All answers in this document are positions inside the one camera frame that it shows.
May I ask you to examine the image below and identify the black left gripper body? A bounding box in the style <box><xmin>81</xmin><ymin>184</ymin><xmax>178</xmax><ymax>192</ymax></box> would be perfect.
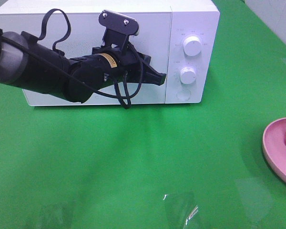
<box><xmin>69</xmin><ymin>46</ymin><xmax>141</xmax><ymax>83</ymax></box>

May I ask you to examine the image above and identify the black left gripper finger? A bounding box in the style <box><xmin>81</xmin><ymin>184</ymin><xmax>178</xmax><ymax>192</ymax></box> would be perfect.
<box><xmin>133</xmin><ymin>61</ymin><xmax>166</xmax><ymax>86</ymax></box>
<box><xmin>130</xmin><ymin>43</ymin><xmax>151</xmax><ymax>65</ymax></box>

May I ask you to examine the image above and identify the white microwave knob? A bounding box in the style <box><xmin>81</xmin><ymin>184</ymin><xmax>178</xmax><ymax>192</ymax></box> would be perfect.
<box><xmin>183</xmin><ymin>35</ymin><xmax>202</xmax><ymax>57</ymax></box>
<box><xmin>180</xmin><ymin>67</ymin><xmax>196</xmax><ymax>84</ymax></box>

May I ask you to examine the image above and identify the round white door button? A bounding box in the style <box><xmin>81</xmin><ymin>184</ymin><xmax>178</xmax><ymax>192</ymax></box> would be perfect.
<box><xmin>176</xmin><ymin>89</ymin><xmax>191</xmax><ymax>101</ymax></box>

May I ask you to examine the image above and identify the white microwave door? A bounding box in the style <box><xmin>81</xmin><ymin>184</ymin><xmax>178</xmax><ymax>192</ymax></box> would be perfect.
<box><xmin>0</xmin><ymin>12</ymin><xmax>171</xmax><ymax>104</ymax></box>

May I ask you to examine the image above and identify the pink round plate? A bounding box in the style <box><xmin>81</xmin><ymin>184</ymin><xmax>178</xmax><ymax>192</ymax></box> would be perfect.
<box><xmin>262</xmin><ymin>117</ymin><xmax>286</xmax><ymax>183</ymax></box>

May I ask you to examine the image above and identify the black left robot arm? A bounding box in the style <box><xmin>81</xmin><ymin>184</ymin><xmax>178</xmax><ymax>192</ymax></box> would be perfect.
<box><xmin>0</xmin><ymin>29</ymin><xmax>166</xmax><ymax>103</ymax></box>

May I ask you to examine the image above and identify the white microwave oven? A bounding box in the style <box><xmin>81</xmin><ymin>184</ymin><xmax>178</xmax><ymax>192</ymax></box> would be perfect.
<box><xmin>0</xmin><ymin>0</ymin><xmax>220</xmax><ymax>104</ymax></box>

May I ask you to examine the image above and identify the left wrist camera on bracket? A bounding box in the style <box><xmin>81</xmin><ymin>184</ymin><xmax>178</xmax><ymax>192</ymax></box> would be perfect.
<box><xmin>98</xmin><ymin>10</ymin><xmax>139</xmax><ymax>53</ymax></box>

